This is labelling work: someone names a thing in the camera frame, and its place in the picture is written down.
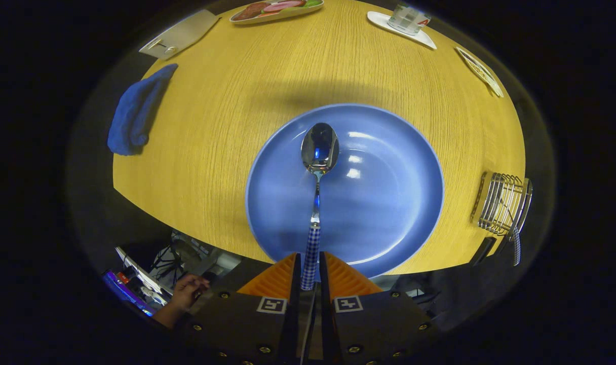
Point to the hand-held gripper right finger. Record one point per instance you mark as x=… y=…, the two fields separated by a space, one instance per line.
x=379 y=329

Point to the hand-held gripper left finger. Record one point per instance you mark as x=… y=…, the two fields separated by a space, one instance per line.
x=237 y=329

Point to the white device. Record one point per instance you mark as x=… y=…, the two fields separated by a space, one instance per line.
x=143 y=274

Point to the laptop screen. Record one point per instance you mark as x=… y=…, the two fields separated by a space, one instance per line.
x=125 y=294

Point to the blue plate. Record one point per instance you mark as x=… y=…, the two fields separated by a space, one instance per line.
x=384 y=203

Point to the black table leg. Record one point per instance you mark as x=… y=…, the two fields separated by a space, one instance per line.
x=484 y=251

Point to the blue cloth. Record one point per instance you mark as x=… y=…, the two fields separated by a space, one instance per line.
x=133 y=111

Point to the white divided snack dish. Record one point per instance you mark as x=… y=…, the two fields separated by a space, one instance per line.
x=480 y=71

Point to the white square coaster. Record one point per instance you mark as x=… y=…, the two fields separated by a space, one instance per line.
x=419 y=38

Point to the white toaster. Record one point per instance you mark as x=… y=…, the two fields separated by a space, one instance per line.
x=181 y=34

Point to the clear drink bottle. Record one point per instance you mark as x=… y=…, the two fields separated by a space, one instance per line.
x=408 y=17

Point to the oval plate of food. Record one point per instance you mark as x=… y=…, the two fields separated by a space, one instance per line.
x=272 y=10

